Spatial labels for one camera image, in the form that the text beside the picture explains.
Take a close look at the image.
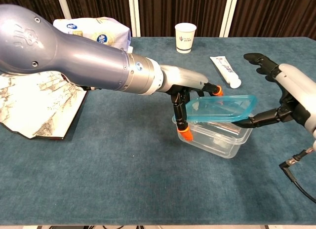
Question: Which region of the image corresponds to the double white partition post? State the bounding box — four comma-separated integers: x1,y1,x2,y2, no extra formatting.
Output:
127,0,141,38

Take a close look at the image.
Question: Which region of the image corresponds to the teal container lid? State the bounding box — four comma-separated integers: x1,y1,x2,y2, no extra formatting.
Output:
185,94,258,123

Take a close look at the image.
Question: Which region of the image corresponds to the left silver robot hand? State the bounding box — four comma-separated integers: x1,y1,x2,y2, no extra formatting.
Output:
159,64,224,142

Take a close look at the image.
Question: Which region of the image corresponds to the painted paper folding fan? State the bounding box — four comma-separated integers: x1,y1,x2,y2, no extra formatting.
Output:
0,71,87,141

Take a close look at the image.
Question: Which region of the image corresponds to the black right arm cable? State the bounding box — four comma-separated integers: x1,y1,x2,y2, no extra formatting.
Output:
278,147,316,202

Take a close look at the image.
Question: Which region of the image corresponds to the white toothpaste tube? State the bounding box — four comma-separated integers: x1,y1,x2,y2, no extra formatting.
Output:
209,55,242,89

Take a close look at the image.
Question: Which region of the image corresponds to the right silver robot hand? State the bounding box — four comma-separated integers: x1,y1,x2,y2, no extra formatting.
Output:
234,53,316,141

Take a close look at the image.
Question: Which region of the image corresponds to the clear plastic container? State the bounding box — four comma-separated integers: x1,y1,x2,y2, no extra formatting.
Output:
172,113,254,159

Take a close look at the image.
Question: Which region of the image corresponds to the wide white partition post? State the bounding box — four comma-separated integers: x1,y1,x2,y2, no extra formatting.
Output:
219,0,239,38

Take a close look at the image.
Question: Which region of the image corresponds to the white tissue pack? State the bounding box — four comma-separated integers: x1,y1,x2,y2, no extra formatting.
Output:
53,16,134,54

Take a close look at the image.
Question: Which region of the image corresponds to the white paper cup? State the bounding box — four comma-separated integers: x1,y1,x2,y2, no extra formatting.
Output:
174,23,197,54

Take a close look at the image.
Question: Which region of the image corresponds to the teal felt table cover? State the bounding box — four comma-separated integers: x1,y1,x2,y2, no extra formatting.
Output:
0,36,316,226

